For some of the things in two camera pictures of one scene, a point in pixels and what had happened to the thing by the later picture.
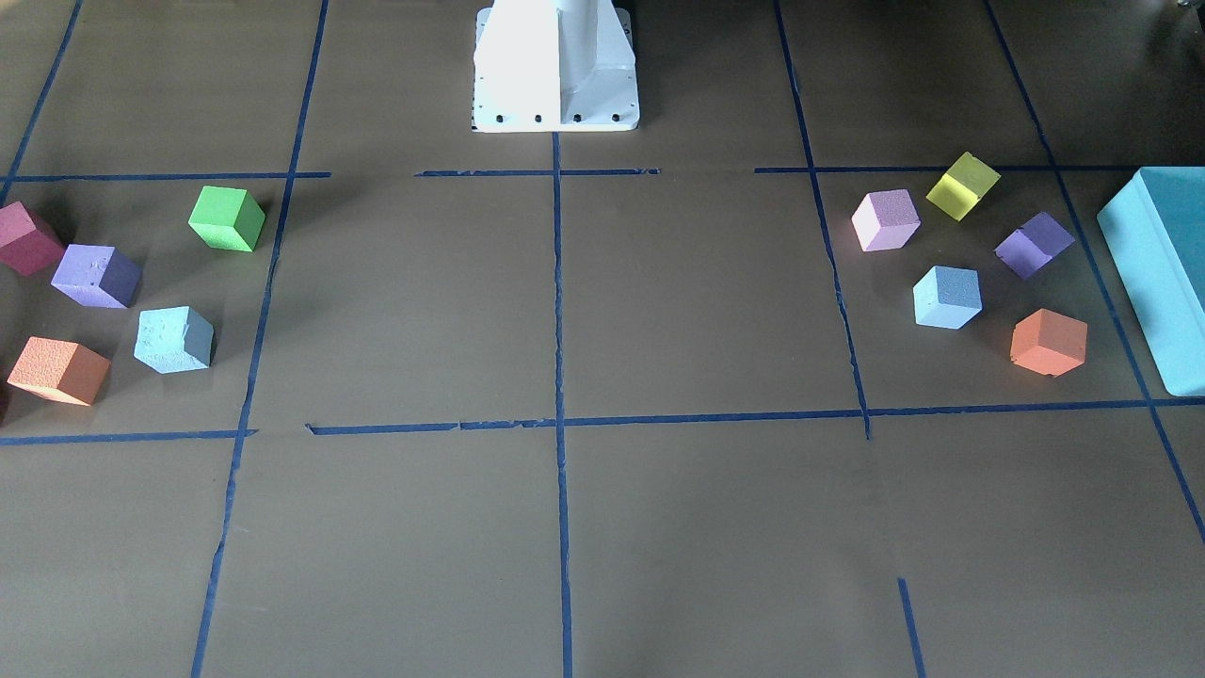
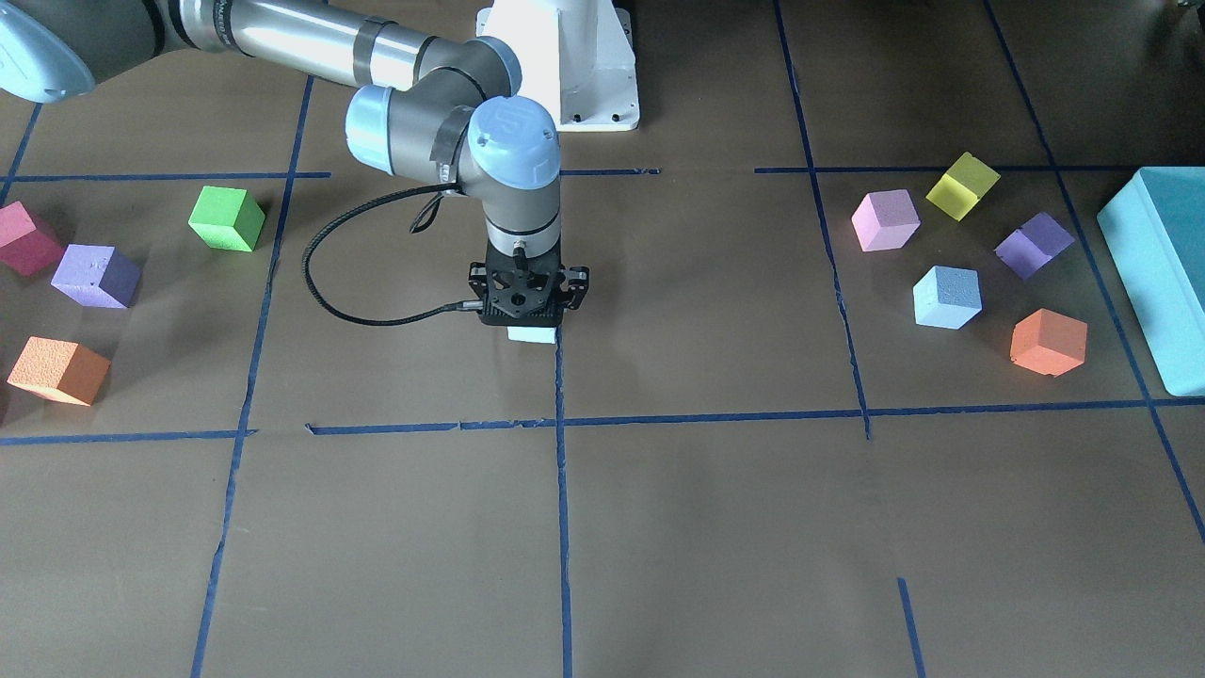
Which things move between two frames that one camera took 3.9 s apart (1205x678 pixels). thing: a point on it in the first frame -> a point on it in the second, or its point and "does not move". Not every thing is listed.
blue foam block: (947, 297) does not move
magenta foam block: (26, 244) does not move
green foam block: (227, 218) does not move
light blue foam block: (173, 339) -> (532, 334)
